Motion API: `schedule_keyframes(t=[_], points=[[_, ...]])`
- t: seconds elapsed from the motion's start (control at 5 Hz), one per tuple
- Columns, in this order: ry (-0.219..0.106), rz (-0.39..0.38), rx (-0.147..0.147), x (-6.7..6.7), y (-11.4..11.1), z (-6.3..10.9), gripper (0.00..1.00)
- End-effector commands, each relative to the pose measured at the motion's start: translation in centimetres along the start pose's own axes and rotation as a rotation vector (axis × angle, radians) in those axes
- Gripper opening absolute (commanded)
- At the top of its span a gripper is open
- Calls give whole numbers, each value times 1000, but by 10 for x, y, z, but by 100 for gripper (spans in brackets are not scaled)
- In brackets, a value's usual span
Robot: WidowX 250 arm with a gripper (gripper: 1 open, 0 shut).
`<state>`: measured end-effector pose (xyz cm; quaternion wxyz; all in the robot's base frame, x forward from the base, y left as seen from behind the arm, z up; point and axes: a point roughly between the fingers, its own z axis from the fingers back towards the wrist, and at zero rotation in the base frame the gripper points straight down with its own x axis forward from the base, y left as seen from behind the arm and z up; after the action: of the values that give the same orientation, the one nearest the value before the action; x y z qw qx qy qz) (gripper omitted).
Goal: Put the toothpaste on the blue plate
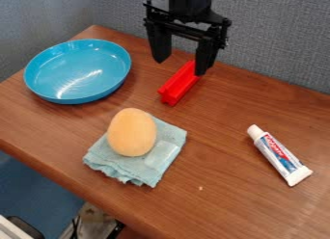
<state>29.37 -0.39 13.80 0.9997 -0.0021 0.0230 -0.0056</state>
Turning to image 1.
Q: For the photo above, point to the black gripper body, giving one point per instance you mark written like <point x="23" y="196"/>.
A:
<point x="190" y="19"/>

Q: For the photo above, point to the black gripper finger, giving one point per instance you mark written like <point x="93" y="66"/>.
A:
<point x="160" y="38"/>
<point x="206" y="54"/>

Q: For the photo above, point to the white toothpaste tube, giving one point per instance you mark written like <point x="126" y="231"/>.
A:
<point x="289" y="166"/>

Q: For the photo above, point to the blue plate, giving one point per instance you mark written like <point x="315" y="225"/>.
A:
<point x="78" y="71"/>

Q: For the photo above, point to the red plastic block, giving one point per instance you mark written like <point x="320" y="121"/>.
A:
<point x="178" y="84"/>

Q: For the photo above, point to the orange egg-shaped sponge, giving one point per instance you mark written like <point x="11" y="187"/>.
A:
<point x="132" y="134"/>

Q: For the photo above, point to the clear small plastic piece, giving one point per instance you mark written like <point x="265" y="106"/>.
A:
<point x="161" y="155"/>

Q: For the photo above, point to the light blue folded cloth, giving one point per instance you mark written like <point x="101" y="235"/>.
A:
<point x="130" y="169"/>

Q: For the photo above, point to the grey equipment under table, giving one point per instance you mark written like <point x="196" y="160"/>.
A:
<point x="91" y="224"/>

